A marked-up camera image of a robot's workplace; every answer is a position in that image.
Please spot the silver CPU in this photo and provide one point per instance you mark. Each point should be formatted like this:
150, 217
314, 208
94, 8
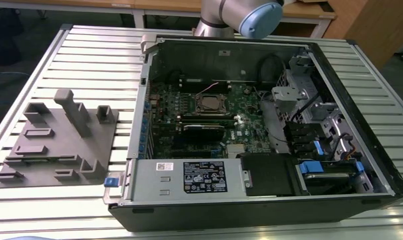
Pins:
210, 102

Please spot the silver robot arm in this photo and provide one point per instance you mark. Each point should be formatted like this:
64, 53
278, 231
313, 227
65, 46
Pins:
218, 12

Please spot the CPU socket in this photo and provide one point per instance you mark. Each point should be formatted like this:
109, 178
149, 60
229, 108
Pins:
198, 113

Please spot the black expansion slot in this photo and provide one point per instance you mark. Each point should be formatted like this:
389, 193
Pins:
194, 153

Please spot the RAM slot black clips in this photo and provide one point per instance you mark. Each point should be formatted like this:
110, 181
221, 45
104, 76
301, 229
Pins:
192, 86

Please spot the RAM slot white clips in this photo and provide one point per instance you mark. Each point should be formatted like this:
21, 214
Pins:
192, 84

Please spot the black graphics card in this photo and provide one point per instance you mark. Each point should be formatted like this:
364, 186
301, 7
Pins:
205, 132

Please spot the green motherboard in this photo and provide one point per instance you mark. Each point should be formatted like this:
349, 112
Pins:
252, 130

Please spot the small silver heatsink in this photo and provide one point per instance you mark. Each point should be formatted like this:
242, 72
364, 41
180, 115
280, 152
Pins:
237, 148

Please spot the grey power supply unit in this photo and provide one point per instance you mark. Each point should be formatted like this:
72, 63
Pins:
148, 182

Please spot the black plastic shroud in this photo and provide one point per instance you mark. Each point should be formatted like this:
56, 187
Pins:
268, 175

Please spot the black connector block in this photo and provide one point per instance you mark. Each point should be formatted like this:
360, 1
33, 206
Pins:
302, 135

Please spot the grey plastic case latch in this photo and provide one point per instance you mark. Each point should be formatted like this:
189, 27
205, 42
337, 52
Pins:
148, 41

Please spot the silver metal drive cage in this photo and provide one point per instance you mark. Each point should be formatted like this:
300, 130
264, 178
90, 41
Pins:
322, 110

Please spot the blue plastic tab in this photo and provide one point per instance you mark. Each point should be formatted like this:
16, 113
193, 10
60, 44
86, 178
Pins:
317, 148

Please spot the blue case latch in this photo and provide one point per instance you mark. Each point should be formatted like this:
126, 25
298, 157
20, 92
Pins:
112, 182

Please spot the hard disk in blue carrier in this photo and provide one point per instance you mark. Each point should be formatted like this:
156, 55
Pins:
312, 167

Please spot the black PC case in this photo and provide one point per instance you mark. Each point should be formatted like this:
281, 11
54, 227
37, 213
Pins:
221, 217

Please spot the grey parts rack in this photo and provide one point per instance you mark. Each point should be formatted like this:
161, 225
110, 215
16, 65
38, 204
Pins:
61, 150

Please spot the wooden cabinet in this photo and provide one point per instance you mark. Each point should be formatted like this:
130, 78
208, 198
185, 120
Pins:
382, 25

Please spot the grey metal bracket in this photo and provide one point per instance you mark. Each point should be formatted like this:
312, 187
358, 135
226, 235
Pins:
284, 100

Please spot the wooden desk white frame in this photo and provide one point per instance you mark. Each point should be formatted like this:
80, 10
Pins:
54, 3
309, 11

